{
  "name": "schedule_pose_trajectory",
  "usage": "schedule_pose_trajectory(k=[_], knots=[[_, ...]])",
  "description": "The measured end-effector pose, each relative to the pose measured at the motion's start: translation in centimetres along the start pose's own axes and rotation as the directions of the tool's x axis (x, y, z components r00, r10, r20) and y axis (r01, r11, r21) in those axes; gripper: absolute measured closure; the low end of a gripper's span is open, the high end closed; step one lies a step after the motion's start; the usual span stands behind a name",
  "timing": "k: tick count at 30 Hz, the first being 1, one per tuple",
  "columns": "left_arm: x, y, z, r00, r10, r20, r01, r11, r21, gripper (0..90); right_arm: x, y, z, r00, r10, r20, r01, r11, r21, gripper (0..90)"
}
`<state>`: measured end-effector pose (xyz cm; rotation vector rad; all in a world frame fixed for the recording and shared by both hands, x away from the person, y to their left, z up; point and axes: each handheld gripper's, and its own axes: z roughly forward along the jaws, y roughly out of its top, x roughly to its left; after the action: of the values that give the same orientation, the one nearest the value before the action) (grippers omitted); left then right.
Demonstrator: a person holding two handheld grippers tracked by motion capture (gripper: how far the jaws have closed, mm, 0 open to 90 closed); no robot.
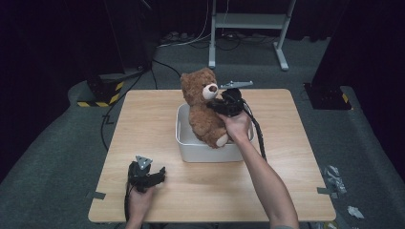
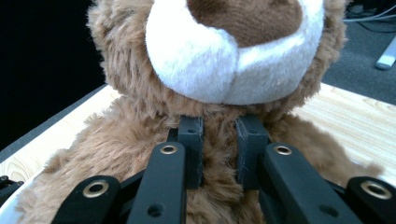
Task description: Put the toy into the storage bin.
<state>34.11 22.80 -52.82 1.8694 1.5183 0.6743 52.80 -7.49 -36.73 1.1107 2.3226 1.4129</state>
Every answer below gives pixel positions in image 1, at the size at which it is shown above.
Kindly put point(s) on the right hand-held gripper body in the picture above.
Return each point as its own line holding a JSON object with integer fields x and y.
{"x": 232, "y": 101}

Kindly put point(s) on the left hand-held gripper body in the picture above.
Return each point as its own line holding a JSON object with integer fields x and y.
{"x": 138, "y": 178}

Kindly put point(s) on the brown teddy bear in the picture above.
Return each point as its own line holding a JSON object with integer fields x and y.
{"x": 200, "y": 111}

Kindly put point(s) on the white plastic bin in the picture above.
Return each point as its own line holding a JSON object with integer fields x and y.
{"x": 203, "y": 154}

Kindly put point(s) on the person's left hand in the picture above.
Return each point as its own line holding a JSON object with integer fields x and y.
{"x": 138, "y": 203}

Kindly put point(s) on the person's right hand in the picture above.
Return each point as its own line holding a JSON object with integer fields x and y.
{"x": 237, "y": 127}

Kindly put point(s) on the flat grey tape piece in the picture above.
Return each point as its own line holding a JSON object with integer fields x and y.
{"x": 96, "y": 195}
{"x": 323, "y": 191}

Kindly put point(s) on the power strip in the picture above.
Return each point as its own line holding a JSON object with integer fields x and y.
{"x": 175, "y": 37}

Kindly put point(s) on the white metal stand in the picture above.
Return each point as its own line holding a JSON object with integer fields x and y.
{"x": 248, "y": 20}

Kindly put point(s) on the black stand base striped tape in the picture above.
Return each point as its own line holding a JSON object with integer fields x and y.
{"x": 328, "y": 97}
{"x": 102, "y": 90}

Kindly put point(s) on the crumpled grey tape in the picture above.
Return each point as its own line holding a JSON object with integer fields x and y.
{"x": 336, "y": 179}

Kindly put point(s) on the crumpled white paper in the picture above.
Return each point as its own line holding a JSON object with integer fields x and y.
{"x": 355, "y": 212}

